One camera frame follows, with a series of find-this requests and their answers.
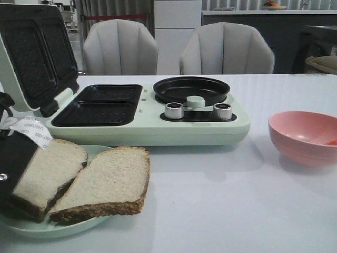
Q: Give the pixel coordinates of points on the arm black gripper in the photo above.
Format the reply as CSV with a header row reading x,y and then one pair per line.
x,y
17,151

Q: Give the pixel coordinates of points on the bread slice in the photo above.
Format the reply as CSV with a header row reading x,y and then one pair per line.
x,y
47,178
114,183

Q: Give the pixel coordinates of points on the mint green breakfast maker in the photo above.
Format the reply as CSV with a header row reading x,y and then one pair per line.
x,y
39,72

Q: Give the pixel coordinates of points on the pink plastic bowl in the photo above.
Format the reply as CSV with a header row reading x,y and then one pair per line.
x,y
304,137

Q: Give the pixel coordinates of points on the orange shrimp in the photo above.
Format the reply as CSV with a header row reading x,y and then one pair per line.
x,y
333,142

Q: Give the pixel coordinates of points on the white label tape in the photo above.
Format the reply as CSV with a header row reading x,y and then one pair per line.
x,y
30,127

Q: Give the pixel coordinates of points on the mint green plate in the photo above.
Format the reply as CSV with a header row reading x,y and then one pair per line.
x,y
24,226

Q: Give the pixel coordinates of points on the left grey upholstered chair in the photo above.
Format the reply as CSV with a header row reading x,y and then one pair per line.
x,y
120,47

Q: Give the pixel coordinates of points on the grey upholstered chair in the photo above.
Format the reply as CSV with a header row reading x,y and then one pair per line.
x,y
226,48
120,47

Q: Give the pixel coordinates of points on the left silver control knob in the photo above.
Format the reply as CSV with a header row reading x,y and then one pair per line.
x,y
174,110

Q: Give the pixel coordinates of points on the silver control knob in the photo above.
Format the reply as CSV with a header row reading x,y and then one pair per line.
x,y
174,110
222,111

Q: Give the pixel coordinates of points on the red barrier belt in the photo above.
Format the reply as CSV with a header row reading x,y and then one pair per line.
x,y
112,17

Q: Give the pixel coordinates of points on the black round frying pan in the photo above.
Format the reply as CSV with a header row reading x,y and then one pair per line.
x,y
177,89

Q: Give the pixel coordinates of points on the white cabinet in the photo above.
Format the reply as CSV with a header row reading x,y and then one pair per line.
x,y
174,22

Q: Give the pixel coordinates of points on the right silver control knob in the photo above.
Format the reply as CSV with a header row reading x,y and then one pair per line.
x,y
222,111

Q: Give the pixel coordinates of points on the right grey upholstered chair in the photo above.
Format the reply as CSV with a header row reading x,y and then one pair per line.
x,y
226,48

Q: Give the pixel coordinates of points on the fruit plate on counter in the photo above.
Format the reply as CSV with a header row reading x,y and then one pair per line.
x,y
270,5

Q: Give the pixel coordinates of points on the dark grey counter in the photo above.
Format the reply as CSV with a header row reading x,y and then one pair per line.
x,y
281,30

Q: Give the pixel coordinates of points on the beige sofa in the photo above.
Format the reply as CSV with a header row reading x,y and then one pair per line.
x,y
326,64

